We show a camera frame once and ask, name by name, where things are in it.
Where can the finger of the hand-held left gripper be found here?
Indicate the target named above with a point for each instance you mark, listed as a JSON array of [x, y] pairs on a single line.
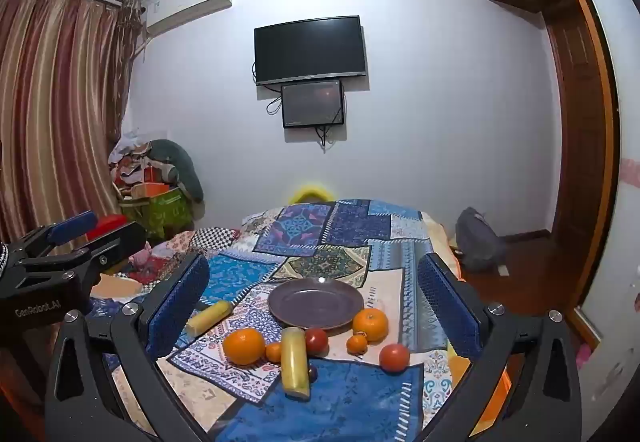
[[120, 242], [75, 224]]

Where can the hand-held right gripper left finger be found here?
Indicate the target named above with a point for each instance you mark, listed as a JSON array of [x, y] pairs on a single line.
[[175, 307]]

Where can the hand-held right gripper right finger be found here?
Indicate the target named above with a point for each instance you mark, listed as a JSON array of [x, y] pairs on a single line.
[[442, 307]]

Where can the red tomato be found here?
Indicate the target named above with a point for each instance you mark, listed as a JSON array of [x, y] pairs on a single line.
[[394, 357], [317, 341]]

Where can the large orange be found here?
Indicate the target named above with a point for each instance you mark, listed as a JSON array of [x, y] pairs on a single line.
[[371, 323], [243, 347]]

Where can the dark brown round plate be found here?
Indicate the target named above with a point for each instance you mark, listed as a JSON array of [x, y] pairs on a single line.
[[315, 304]]

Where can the yellow-green banana piece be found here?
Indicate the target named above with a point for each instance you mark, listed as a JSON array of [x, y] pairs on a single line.
[[294, 362]]

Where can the red box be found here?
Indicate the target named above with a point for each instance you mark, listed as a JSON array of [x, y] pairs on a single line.
[[110, 223]]

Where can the orange cardboard box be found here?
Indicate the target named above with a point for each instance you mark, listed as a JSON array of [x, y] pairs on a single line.
[[150, 189]]

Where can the grey bag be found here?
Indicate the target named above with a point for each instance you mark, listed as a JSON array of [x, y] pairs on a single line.
[[480, 239]]

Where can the black white checkered cloth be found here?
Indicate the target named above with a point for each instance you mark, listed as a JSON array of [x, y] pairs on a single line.
[[215, 237]]

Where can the pile of clutter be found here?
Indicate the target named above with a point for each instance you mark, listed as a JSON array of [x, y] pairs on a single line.
[[132, 162]]

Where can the small tangerine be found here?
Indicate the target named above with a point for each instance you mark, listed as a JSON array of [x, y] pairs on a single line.
[[273, 352], [356, 343]]

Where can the grey-green pillow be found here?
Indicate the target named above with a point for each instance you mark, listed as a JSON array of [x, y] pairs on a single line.
[[187, 172]]

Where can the striped red beige curtain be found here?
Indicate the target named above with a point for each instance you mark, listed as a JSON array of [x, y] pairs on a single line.
[[55, 112]]

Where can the blue patchwork printed blanket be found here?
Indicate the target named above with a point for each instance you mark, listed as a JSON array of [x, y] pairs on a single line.
[[350, 232]]

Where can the small dark fruit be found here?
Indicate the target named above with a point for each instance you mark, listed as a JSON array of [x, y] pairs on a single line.
[[313, 373]]

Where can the yellow plastic object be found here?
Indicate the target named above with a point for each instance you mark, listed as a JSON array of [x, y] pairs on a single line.
[[310, 189]]

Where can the white air conditioner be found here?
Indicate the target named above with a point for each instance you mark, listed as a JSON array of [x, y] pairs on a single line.
[[192, 5]]

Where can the wooden door frame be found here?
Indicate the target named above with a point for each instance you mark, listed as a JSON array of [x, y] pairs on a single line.
[[585, 147]]

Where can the small black wall monitor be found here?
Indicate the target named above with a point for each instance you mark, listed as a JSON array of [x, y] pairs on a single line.
[[312, 103]]

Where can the wall-mounted black television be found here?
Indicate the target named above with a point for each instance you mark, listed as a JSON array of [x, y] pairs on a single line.
[[310, 50]]

